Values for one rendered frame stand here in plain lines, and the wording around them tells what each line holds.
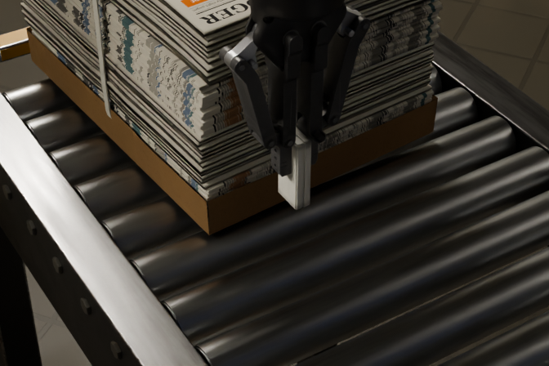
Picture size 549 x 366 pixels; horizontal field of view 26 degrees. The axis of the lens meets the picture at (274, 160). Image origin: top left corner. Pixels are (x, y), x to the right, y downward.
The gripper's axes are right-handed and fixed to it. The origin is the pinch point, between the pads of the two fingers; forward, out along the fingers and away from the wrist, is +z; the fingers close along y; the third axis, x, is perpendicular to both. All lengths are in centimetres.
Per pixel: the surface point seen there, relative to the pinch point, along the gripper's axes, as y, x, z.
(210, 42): 3.0, -8.8, -8.7
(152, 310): 12.7, -3.3, 13.3
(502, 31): -137, -118, 93
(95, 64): 5.3, -29.5, 4.4
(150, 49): 4.3, -18.0, -3.4
